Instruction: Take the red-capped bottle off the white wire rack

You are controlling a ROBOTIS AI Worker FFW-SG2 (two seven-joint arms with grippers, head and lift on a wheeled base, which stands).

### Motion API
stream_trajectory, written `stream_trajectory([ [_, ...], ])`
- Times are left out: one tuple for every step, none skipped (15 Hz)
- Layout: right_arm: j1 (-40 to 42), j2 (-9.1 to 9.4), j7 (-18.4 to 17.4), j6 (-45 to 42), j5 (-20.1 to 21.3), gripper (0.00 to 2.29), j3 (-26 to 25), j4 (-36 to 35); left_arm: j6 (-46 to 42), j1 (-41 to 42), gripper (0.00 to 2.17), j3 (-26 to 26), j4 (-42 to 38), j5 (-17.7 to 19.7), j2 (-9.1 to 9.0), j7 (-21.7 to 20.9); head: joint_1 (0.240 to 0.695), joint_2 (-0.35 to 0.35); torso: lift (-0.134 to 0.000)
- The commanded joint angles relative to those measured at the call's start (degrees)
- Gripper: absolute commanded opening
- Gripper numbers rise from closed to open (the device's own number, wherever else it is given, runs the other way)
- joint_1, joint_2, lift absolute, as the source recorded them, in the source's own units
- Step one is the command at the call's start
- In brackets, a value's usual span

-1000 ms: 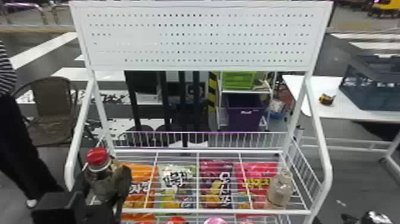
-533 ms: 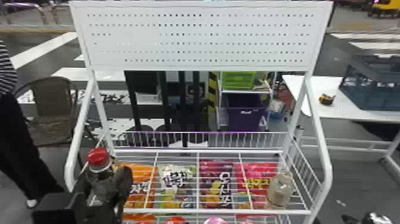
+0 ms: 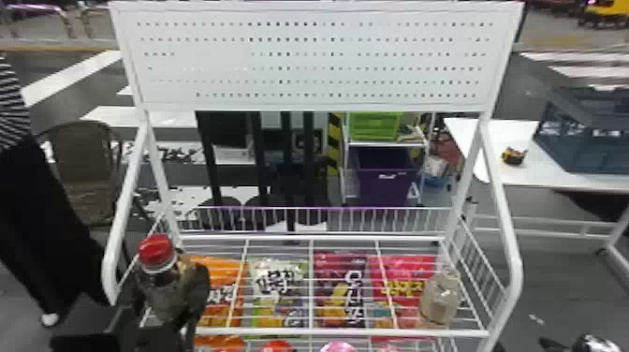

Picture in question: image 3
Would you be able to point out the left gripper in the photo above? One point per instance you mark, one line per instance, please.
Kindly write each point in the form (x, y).
(152, 336)

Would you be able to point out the brown bottle with red cap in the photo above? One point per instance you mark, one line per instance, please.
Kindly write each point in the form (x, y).
(158, 275)

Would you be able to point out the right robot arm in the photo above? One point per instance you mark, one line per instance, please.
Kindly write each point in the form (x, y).
(585, 344)

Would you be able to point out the orange snack packet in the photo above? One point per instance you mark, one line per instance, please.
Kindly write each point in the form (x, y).
(221, 300)

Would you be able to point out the white green snack packet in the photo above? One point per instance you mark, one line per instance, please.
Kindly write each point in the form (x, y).
(277, 295)

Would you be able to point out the red bottle cap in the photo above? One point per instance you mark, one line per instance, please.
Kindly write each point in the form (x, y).
(276, 347)

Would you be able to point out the purple red snack packet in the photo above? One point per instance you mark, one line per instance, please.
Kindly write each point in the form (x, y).
(339, 295)

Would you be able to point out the pink bottle cap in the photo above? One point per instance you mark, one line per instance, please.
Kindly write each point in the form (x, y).
(338, 347)

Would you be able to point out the brown chair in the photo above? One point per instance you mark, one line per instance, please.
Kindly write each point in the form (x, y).
(86, 162)

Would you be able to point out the person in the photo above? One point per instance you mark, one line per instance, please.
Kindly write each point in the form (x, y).
(29, 206)

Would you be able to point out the purple crate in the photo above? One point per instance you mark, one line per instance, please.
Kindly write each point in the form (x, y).
(386, 179)

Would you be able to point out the green basket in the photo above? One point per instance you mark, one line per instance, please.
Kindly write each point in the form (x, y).
(376, 126)

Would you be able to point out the yellow black tool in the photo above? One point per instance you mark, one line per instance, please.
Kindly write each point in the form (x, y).
(513, 156)

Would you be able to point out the white side table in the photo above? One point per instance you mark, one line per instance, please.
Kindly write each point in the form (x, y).
(533, 167)

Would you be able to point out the blue basket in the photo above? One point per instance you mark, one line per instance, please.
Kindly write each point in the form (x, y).
(587, 142)

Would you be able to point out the striped post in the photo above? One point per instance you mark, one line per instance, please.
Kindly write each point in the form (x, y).
(334, 142)

